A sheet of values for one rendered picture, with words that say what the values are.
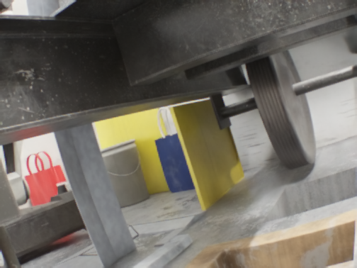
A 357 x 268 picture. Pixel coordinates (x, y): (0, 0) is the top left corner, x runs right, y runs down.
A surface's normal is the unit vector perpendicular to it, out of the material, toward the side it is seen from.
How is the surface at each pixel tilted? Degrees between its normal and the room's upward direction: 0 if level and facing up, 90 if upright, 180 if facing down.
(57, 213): 90
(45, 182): 86
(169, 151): 88
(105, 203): 90
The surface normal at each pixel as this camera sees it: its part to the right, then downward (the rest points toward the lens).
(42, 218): 0.75, -0.24
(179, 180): -0.64, 0.22
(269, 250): -0.46, 0.16
